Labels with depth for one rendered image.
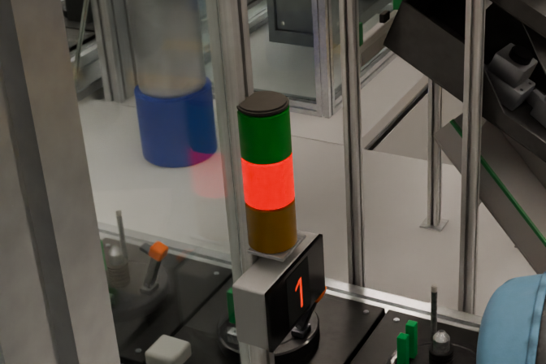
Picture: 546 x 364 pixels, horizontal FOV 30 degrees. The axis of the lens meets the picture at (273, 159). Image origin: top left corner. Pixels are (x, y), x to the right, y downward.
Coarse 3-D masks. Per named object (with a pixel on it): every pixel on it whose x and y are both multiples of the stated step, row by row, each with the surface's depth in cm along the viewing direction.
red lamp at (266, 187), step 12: (252, 168) 97; (264, 168) 97; (276, 168) 97; (288, 168) 98; (252, 180) 98; (264, 180) 97; (276, 180) 97; (288, 180) 98; (252, 192) 98; (264, 192) 98; (276, 192) 98; (288, 192) 99; (252, 204) 99; (264, 204) 98; (276, 204) 99
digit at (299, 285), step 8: (304, 264) 105; (296, 272) 103; (304, 272) 105; (288, 280) 102; (296, 280) 104; (304, 280) 105; (288, 288) 102; (296, 288) 104; (304, 288) 106; (288, 296) 103; (296, 296) 104; (304, 296) 106; (288, 304) 103; (296, 304) 105; (304, 304) 106; (288, 312) 103; (296, 312) 105; (296, 320) 105
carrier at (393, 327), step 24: (432, 288) 127; (432, 312) 128; (384, 336) 135; (408, 336) 124; (432, 336) 130; (456, 336) 134; (360, 360) 131; (384, 360) 131; (408, 360) 125; (432, 360) 123; (456, 360) 127
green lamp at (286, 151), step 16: (240, 112) 96; (288, 112) 96; (240, 128) 96; (256, 128) 95; (272, 128) 95; (288, 128) 97; (240, 144) 97; (256, 144) 96; (272, 144) 96; (288, 144) 97; (256, 160) 96; (272, 160) 96
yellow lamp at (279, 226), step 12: (288, 204) 100; (252, 216) 100; (264, 216) 99; (276, 216) 99; (288, 216) 100; (252, 228) 101; (264, 228) 100; (276, 228) 100; (288, 228) 101; (252, 240) 102; (264, 240) 100; (276, 240) 100; (288, 240) 101; (264, 252) 101; (276, 252) 101
